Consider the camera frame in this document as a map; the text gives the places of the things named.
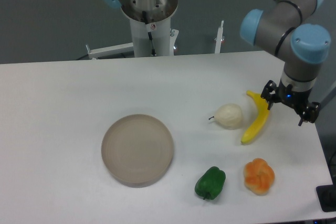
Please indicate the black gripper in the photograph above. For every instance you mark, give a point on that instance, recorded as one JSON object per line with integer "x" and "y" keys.
{"x": 308, "y": 111}

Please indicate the yellow banana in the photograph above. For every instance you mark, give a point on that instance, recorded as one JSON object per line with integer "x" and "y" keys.
{"x": 262, "y": 116}

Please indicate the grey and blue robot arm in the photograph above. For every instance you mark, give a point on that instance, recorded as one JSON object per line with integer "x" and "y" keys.
{"x": 282, "y": 32}

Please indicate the white pear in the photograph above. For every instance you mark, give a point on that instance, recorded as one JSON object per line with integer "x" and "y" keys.
{"x": 229, "y": 116}

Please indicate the orange knotted bread roll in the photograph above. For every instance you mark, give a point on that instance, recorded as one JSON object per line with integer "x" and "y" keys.
{"x": 258, "y": 176}

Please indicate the black box at table edge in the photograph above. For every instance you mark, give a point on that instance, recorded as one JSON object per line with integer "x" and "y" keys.
{"x": 326, "y": 196}

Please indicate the green bell pepper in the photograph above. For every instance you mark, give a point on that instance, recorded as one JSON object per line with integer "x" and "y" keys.
{"x": 210, "y": 184}

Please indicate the beige round plate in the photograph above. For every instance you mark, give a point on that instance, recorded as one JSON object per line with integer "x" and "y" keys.
{"x": 137, "y": 150}

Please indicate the grey metal frame bar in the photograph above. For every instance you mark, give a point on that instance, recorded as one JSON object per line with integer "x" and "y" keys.
{"x": 327, "y": 96}

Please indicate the white right support bracket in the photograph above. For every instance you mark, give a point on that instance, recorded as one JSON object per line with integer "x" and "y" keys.
{"x": 219, "y": 38}

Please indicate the white support bracket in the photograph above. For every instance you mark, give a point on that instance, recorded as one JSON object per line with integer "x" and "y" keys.
{"x": 109, "y": 51}
{"x": 219, "y": 38}

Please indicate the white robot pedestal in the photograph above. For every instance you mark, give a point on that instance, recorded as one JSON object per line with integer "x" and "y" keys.
{"x": 150, "y": 24}

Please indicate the white left support bracket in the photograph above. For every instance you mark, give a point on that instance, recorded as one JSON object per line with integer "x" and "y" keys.
{"x": 109, "y": 51}

